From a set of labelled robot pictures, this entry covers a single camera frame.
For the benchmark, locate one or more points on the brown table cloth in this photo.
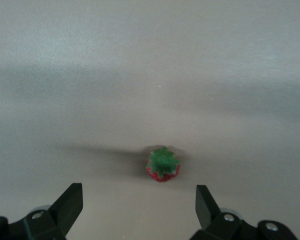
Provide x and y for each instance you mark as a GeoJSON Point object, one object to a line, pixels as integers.
{"type": "Point", "coordinates": [90, 100]}

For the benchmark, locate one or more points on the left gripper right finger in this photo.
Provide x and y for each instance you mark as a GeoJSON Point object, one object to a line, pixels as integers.
{"type": "Point", "coordinates": [205, 207]}

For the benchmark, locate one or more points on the red strawberry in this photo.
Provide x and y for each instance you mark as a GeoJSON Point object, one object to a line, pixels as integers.
{"type": "Point", "coordinates": [163, 162]}

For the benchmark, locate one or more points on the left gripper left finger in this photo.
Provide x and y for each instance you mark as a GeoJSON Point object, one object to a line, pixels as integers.
{"type": "Point", "coordinates": [65, 205]}

